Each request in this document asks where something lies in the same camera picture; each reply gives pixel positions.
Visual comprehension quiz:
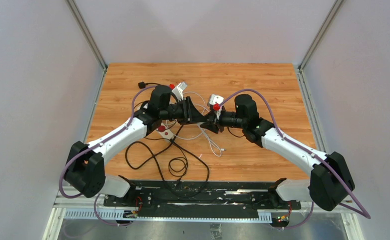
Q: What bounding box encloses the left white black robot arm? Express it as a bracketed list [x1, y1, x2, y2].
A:
[59, 85, 207, 207]

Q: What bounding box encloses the white red power strip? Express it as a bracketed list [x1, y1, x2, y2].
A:
[156, 123, 174, 140]

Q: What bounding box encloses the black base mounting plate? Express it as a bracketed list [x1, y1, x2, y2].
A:
[100, 180, 310, 228]

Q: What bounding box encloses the black power strip cord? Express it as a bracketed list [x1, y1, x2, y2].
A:
[125, 81, 210, 198]

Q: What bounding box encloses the aluminium frame rail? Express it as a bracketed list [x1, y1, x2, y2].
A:
[43, 180, 364, 240]

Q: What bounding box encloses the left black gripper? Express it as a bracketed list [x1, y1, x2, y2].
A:
[160, 96, 206, 126]

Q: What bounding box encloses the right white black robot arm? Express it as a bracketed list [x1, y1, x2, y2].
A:
[201, 94, 355, 211]

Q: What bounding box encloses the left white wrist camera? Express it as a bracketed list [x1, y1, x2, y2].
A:
[169, 81, 187, 102]

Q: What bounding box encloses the thin black usb cable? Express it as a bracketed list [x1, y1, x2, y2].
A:
[138, 135, 189, 182]

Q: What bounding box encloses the black power cord plug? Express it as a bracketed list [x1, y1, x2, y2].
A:
[138, 81, 147, 89]

